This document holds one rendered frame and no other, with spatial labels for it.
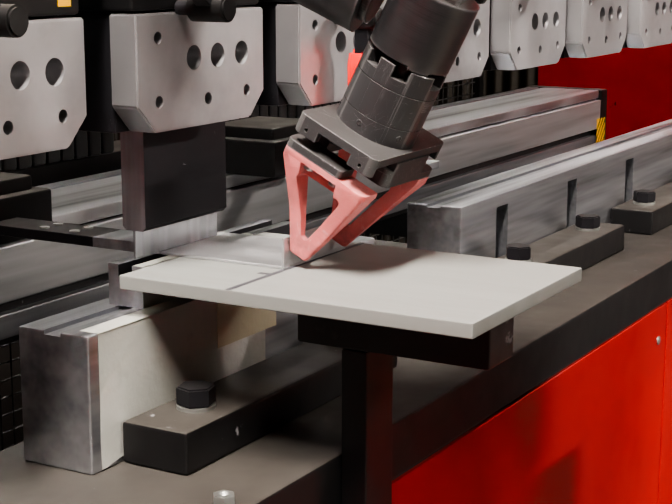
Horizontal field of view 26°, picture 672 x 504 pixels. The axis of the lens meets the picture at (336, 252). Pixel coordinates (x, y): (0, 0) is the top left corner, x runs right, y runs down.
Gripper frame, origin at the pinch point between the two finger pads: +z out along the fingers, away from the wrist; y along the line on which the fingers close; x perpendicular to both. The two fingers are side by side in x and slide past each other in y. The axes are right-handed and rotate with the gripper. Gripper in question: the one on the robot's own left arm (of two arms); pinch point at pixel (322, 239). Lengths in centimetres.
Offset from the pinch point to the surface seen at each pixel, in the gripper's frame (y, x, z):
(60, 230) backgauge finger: 2.0, -19.2, 11.2
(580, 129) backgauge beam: -141, -25, 24
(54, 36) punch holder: 19.2, -13.1, -10.1
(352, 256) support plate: -2.7, 1.5, 1.1
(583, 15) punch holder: -69, -12, -8
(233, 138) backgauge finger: -40, -31, 15
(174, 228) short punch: 1.9, -10.2, 5.2
